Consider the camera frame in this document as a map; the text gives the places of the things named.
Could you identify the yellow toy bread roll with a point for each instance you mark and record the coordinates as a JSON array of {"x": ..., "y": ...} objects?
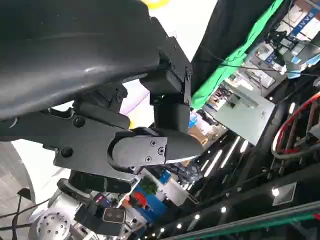
[{"x": 158, "y": 3}]

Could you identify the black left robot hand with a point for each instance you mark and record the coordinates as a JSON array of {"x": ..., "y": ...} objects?
[{"x": 75, "y": 62}]

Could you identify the lilac plate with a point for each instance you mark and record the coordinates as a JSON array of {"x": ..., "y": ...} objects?
[{"x": 136, "y": 100}]

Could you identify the blue box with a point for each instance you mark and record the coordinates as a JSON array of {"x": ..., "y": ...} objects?
[{"x": 147, "y": 202}]

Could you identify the black cloth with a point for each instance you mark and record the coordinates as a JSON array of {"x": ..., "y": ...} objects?
[{"x": 225, "y": 25}]

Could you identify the black sensor camera box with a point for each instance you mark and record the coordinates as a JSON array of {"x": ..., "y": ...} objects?
[{"x": 113, "y": 215}]

